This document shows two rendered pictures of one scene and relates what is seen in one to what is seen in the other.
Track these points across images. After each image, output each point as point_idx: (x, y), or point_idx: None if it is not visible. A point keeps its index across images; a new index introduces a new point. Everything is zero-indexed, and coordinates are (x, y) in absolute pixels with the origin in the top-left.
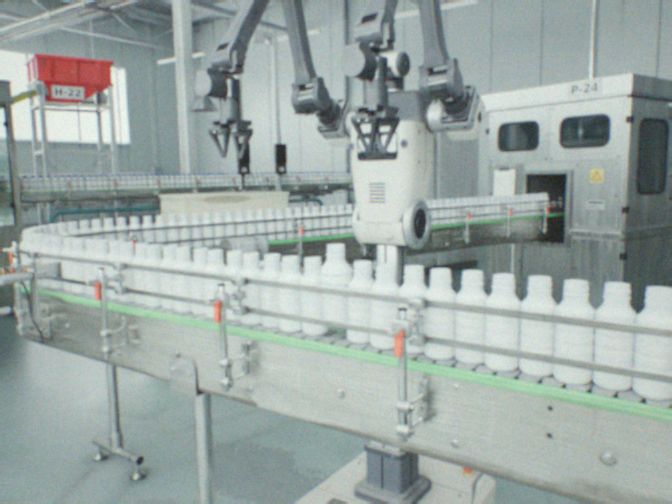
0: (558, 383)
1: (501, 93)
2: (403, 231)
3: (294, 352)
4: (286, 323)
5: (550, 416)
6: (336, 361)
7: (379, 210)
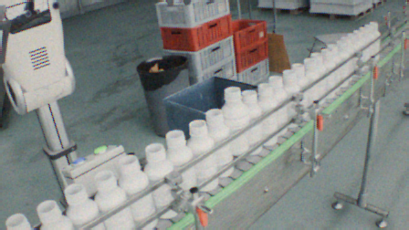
0: (331, 99)
1: None
2: (70, 82)
3: (235, 193)
4: (216, 181)
5: (336, 115)
6: (263, 172)
7: (46, 73)
